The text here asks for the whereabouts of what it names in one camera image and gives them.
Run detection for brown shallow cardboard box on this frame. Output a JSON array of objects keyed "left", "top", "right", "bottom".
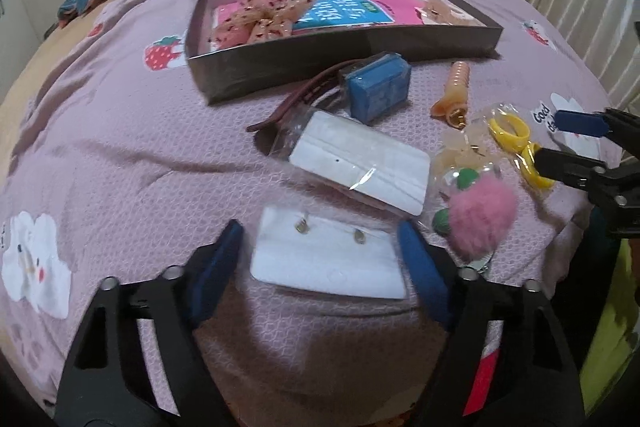
[{"left": 185, "top": 0, "right": 503, "bottom": 105}]

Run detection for pink sheer bow hair accessory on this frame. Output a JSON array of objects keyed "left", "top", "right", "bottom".
[{"left": 207, "top": 0, "right": 326, "bottom": 52}]

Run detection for clear bag with gold earring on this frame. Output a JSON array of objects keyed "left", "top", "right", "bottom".
[{"left": 432, "top": 139, "right": 503, "bottom": 208}]

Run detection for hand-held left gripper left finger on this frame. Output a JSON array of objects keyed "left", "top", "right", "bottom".
[{"left": 54, "top": 219, "right": 246, "bottom": 427}]

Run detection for bagged white earring card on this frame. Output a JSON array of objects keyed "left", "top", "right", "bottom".
[{"left": 270, "top": 109, "right": 432, "bottom": 215}]

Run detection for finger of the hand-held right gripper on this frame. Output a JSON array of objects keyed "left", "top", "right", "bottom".
[
  {"left": 554, "top": 107, "right": 640, "bottom": 142},
  {"left": 533, "top": 148, "right": 640, "bottom": 208}
]

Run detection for small blue box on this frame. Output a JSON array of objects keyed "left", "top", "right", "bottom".
[{"left": 340, "top": 52, "right": 413, "bottom": 124}]

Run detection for yellow-green cloth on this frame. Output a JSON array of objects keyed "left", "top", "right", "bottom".
[{"left": 579, "top": 237, "right": 640, "bottom": 400}]

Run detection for maroon strap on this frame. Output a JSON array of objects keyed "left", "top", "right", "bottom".
[{"left": 246, "top": 62, "right": 351, "bottom": 132}]

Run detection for bagged yellow plastic rings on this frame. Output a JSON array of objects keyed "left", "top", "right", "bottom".
[{"left": 470, "top": 104, "right": 557, "bottom": 190}]

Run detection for purple printed bed sheet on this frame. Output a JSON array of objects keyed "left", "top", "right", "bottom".
[{"left": 0, "top": 0, "right": 626, "bottom": 427}]

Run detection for pink fluffy pom-pom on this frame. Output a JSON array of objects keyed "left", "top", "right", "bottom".
[{"left": 447, "top": 179, "right": 518, "bottom": 258}]

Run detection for peach spiral hair tie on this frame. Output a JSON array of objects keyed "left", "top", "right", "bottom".
[{"left": 431, "top": 61, "right": 473, "bottom": 128}]

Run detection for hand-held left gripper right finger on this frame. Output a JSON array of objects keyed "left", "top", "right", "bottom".
[{"left": 397, "top": 219, "right": 586, "bottom": 427}]

